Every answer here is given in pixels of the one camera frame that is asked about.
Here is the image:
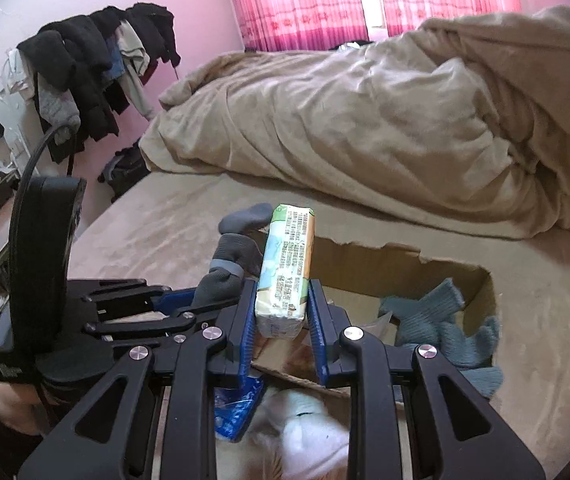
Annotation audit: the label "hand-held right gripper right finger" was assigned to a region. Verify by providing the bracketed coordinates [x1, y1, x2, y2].
[307, 279, 548, 480]

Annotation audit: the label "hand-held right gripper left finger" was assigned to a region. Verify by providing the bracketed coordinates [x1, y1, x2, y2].
[18, 279, 266, 480]

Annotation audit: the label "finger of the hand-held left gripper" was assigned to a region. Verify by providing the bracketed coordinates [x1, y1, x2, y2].
[68, 280, 198, 320]
[84, 305, 226, 345]

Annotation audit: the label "green white tissue pack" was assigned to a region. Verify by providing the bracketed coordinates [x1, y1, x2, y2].
[255, 204, 319, 341]

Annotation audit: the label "torn cardboard box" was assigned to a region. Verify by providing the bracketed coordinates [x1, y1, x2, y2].
[215, 225, 504, 480]

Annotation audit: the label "grey sock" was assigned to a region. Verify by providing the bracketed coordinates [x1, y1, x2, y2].
[192, 203, 274, 311]

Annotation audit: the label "person's left forearm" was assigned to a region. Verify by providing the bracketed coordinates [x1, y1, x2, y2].
[0, 374, 42, 435]

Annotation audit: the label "blue plastic packet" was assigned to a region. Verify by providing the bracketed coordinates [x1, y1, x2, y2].
[213, 377, 266, 443]

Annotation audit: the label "bed with beige sheet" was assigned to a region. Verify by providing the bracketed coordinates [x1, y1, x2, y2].
[65, 167, 570, 461]

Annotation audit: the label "light blue knit sock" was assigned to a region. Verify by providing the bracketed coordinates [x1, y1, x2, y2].
[435, 316, 500, 368]
[462, 365, 505, 401]
[379, 277, 466, 348]

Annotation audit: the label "white fluffy cloth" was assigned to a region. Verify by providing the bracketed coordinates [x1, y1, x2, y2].
[245, 389, 354, 480]

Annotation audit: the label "dark backpack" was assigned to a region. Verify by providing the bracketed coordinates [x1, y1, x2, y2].
[97, 142, 152, 202]

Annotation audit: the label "grey garment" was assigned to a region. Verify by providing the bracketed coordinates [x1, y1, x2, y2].
[39, 84, 82, 132]

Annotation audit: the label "black jacket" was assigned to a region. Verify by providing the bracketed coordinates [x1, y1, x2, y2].
[16, 12, 122, 143]

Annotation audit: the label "blue jeans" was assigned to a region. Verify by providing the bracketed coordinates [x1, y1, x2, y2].
[99, 39, 127, 82]

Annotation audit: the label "beige duvet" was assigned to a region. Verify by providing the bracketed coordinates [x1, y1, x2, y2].
[140, 5, 570, 242]

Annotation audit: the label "beige garment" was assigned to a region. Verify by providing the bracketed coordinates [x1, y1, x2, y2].
[116, 22, 160, 122]

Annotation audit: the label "black hoodie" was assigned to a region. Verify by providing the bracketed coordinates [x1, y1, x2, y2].
[124, 2, 183, 70]

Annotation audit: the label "black cable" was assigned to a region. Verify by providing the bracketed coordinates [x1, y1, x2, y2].
[18, 124, 79, 196]

